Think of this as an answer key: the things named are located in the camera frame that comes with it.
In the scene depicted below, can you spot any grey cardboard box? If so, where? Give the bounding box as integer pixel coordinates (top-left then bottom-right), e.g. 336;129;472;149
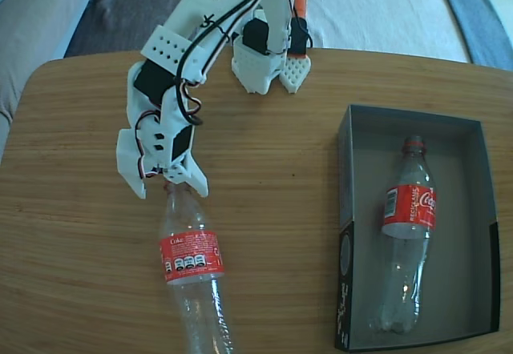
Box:
334;104;502;351

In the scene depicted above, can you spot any black cable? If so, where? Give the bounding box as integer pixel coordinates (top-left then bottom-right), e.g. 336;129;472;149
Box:
174;0;292;127

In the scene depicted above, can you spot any clear bottle Coke nutrition label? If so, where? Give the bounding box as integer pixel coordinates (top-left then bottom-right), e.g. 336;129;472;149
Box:
158;181;236;354

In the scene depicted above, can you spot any dark grey striped rug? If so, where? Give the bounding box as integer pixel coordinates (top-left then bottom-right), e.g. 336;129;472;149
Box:
63;0;442;57

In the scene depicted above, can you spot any orange black clamp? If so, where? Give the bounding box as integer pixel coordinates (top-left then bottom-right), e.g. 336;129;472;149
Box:
287;0;312;59

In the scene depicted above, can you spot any blue grey cushion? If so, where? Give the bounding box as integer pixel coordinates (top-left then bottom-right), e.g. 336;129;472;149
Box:
434;0;513;70

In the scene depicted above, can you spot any white cushion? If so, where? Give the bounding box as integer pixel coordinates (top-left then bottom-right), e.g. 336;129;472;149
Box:
306;0;470;65

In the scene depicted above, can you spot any clear bottle Coca-Cola logo label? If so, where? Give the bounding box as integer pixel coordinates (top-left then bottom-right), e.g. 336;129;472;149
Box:
368;135;438;335

